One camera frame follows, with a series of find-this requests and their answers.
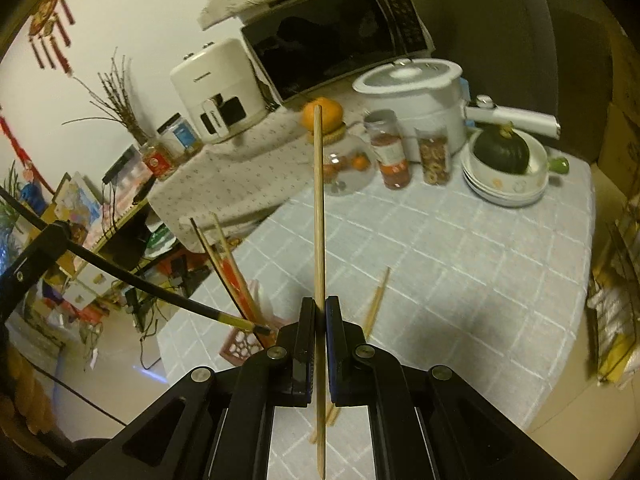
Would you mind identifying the large cardboard box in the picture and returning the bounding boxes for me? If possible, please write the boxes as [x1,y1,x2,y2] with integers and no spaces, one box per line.
[595,100,640,176]

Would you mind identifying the grey refrigerator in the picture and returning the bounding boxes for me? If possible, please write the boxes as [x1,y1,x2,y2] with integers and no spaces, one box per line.
[400,0,616,116]

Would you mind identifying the black wire rack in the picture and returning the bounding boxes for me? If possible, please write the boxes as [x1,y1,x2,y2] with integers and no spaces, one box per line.
[590,200,640,386]

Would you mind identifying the glass jar with cork lid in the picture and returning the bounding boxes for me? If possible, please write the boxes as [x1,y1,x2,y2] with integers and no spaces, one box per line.
[320,127,376,196]

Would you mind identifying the stack of white bowls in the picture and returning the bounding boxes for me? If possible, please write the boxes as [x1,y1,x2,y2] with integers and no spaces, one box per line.
[461,130,550,208]

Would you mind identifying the clear container with blue label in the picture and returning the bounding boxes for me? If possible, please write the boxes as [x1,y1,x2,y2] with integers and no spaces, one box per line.
[157,112,203,161]

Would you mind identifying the bare bamboo chopstick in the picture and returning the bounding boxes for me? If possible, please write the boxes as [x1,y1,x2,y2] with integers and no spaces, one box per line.
[312,104,327,480]
[314,266,392,441]
[310,266,390,445]

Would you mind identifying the red knot wall ornament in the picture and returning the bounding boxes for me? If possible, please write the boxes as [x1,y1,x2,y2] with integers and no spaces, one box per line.
[27,0,76,68]

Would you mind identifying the jar of red dried fruit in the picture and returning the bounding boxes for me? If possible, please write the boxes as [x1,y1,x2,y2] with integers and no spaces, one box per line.
[363,109,412,191]

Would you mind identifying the jar of dried ring slices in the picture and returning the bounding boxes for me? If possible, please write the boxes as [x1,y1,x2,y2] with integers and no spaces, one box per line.
[415,127,453,187]

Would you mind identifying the floral cabinet cloth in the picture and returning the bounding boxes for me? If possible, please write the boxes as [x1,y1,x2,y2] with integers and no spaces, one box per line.
[147,105,366,253]

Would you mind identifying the white air fryer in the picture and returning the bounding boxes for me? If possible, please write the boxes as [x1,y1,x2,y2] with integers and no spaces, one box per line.
[169,37,268,143]

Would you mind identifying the colourful picture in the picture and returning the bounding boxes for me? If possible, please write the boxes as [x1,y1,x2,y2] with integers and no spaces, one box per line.
[55,172,108,231]

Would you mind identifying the red patterned chopstick holder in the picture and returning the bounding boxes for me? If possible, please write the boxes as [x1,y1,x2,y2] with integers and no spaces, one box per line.
[219,277,283,367]

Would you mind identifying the glass jar with red label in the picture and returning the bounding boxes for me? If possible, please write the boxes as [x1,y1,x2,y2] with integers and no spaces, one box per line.
[141,141,176,182]

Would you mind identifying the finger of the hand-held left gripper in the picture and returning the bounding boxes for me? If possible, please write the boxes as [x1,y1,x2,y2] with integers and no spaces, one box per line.
[0,220,72,323]

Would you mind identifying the orange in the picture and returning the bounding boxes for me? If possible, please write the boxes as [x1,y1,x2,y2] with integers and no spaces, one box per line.
[301,97,345,133]

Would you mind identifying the dark green squash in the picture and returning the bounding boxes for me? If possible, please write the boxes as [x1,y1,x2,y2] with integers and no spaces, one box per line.
[472,124,531,176]

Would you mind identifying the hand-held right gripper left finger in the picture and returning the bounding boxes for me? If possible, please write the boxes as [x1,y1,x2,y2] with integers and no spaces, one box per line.
[65,296,317,480]

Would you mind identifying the dark brown chopstick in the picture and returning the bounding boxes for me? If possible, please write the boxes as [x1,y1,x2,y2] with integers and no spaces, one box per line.
[190,217,268,348]

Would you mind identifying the light brown chopstick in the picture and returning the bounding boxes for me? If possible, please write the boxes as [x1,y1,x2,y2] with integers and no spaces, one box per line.
[212,212,263,323]

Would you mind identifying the cluttered shelf unit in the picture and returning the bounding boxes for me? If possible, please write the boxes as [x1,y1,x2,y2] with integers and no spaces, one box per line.
[40,200,166,321]

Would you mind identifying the dried branches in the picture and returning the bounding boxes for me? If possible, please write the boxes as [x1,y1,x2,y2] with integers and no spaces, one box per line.
[62,47,151,146]

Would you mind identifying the black microwave oven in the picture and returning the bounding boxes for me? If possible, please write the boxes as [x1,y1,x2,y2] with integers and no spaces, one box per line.
[240,0,433,106]

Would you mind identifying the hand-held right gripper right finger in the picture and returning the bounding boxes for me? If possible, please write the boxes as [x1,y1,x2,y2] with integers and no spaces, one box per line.
[325,296,576,480]

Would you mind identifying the white electric cooking pot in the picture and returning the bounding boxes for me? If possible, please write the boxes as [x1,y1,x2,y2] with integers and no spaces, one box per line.
[352,59,561,163]

